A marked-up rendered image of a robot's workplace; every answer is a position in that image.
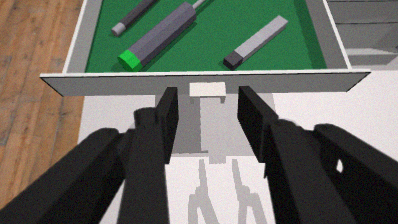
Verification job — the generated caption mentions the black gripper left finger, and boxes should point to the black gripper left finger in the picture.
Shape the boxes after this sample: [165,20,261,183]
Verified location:
[0,87,179,224]

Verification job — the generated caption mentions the white rectangular bar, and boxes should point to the white rectangular bar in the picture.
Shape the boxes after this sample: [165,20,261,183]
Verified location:
[223,15,288,71]

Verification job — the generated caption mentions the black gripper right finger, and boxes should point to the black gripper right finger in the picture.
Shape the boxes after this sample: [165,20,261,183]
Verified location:
[237,86,398,224]

